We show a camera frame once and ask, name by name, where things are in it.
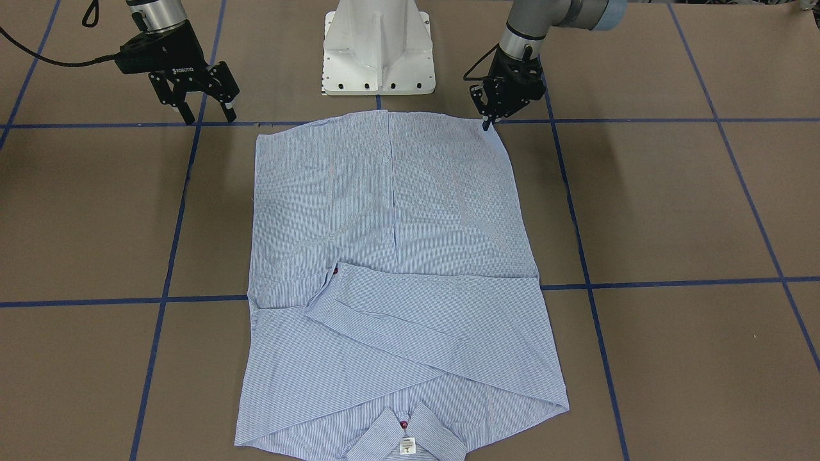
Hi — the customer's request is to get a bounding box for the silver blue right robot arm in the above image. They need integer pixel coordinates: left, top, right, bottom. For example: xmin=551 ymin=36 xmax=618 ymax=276
xmin=115 ymin=1 xmax=240 ymax=125

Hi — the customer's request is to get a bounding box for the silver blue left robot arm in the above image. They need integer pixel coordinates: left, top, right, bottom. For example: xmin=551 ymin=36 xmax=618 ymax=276
xmin=463 ymin=1 xmax=627 ymax=131

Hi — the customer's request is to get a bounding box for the light blue striped shirt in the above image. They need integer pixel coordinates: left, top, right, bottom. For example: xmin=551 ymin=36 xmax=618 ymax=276
xmin=234 ymin=110 xmax=570 ymax=460

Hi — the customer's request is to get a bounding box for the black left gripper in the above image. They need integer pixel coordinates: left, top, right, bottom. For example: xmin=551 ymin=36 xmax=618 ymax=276
xmin=470 ymin=45 xmax=546 ymax=132

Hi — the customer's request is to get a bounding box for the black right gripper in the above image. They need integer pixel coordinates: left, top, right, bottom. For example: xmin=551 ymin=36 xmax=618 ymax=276
xmin=117 ymin=20 xmax=238 ymax=125

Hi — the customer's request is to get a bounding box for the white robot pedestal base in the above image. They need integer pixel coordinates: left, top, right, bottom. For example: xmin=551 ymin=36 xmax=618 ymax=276
xmin=322 ymin=1 xmax=437 ymax=96

